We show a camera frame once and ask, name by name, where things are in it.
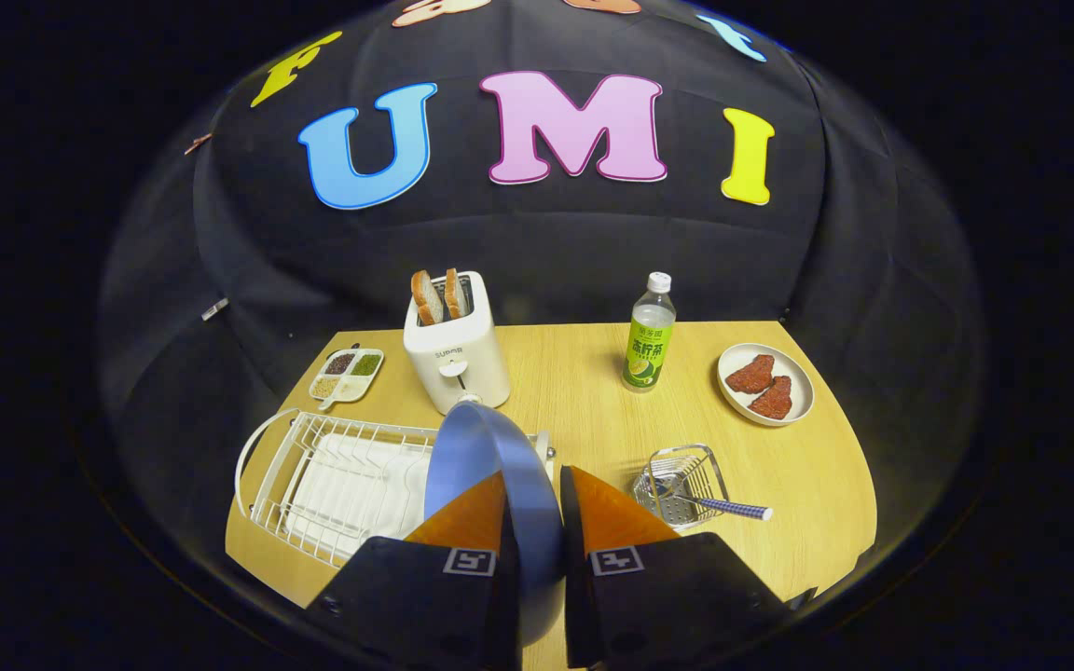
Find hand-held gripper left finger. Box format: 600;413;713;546
304;471;524;671

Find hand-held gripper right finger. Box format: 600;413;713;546
559;465;813;670

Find white wire dish rack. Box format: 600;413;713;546
234;408;557;569

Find blue plate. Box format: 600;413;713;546
423;401;566;647

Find metal wire basket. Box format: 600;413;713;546
632;445;730;530

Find spoon with striped handle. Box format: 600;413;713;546
654;475;773;521

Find white divided seasoning dish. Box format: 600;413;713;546
309;348;385;412

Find cream plate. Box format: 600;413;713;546
717;343;816;428

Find white toaster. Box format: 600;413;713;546
403;271;512;416

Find green label drink bottle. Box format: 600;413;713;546
622;272;677;393

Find black backdrop cloth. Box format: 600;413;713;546
94;0;985;560

